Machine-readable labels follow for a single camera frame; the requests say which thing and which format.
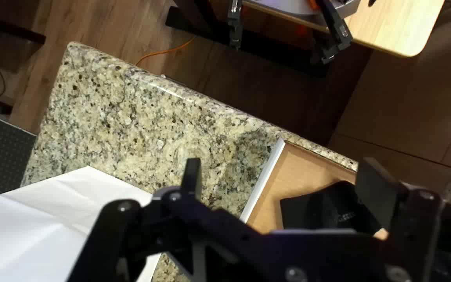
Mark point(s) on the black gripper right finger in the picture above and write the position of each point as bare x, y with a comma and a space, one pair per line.
414, 229

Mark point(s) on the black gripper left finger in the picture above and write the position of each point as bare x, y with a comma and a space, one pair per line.
126, 225

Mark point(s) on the black sock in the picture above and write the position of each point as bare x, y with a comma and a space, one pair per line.
298, 212
337, 206

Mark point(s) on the white paper bag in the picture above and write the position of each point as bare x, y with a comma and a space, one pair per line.
27, 229

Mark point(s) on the white-rimmed cardboard tray box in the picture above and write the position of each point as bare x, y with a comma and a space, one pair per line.
298, 173

